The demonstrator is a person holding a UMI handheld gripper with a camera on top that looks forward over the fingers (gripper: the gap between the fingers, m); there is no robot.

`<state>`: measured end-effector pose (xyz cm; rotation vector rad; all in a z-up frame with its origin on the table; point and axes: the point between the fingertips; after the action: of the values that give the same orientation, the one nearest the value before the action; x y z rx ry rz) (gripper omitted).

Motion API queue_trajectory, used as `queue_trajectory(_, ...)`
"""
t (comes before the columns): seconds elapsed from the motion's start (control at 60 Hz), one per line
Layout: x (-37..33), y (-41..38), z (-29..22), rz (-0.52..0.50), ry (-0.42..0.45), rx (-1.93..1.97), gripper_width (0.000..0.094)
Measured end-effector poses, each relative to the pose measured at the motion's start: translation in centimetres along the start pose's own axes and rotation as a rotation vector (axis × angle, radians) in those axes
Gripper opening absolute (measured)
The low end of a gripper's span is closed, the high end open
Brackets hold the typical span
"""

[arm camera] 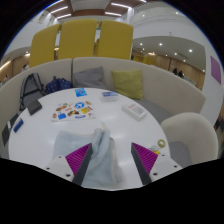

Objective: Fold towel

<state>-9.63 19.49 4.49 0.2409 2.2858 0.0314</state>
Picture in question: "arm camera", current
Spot dark wallet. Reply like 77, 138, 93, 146
26, 99, 43, 116

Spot yellow tape ring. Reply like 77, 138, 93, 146
157, 138, 167, 149

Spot colourful sticker sheet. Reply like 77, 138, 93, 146
51, 100, 96, 122

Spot blue card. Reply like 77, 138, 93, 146
74, 87, 88, 98

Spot grey backpack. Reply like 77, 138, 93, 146
19, 72, 46, 111

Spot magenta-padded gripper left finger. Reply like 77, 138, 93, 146
44, 143, 94, 186

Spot ceiling strip lights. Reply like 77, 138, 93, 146
43, 0, 148, 21

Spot small clear blue box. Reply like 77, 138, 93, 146
101, 90, 119, 102

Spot flat white box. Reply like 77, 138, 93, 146
121, 102, 148, 121

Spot yellow-green cushion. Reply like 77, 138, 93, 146
111, 69, 145, 101

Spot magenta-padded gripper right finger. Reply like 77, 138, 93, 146
130, 142, 183, 186

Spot light blue towel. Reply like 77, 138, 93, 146
52, 127, 124, 188

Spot beige armchair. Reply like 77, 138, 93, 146
160, 112, 219, 168

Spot grey cushion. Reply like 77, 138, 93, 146
72, 65, 108, 90

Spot yellow partition panel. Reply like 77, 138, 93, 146
94, 19, 134, 61
29, 23, 63, 69
57, 18, 99, 61

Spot curved beige sofa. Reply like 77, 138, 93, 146
0, 56, 207, 134

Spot dark blue bag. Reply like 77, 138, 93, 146
44, 75, 74, 95

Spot purple wall sign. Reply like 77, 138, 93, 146
209, 55, 223, 85

